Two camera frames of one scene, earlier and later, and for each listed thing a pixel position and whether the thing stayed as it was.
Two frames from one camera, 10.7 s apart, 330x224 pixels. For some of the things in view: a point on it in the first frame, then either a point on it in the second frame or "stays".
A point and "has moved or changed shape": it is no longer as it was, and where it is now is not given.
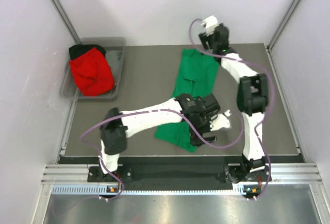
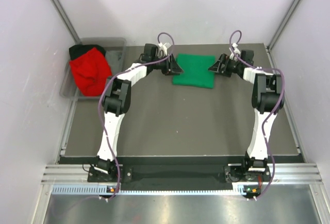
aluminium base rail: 280,173 stays
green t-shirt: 197,76 has moved or changed shape
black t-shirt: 77,51 stays
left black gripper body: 202,123 to 164,66
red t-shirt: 93,73 stays
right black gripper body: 210,39 to 231,66
